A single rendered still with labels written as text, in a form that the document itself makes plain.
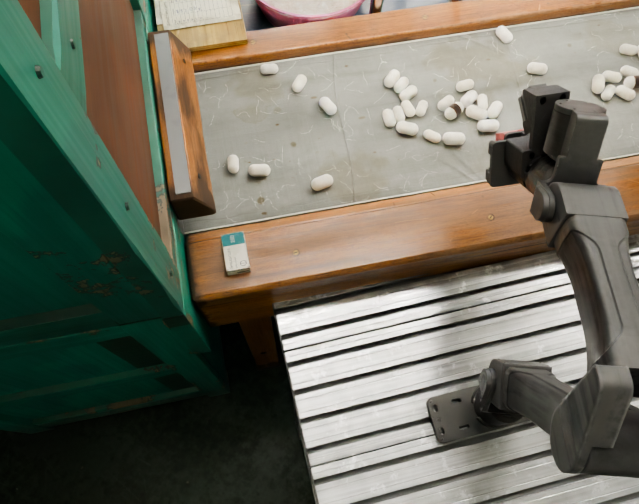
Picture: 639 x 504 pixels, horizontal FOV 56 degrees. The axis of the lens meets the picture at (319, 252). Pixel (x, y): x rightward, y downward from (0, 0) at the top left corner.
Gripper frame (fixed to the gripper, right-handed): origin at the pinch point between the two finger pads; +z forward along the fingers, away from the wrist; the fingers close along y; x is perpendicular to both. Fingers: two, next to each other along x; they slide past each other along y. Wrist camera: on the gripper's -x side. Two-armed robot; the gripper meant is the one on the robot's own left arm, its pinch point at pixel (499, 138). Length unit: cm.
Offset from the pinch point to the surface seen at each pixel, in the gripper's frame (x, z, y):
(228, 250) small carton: 10.6, -1.8, 42.4
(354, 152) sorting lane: 4.0, 13.2, 19.6
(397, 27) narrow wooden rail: -12.3, 28.6, 7.5
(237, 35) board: -14.3, 28.9, 35.9
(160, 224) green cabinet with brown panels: 3, -6, 50
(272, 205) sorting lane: 8.7, 7.5, 34.7
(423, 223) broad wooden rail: 12.1, -0.2, 11.9
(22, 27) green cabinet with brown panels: -28, -41, 49
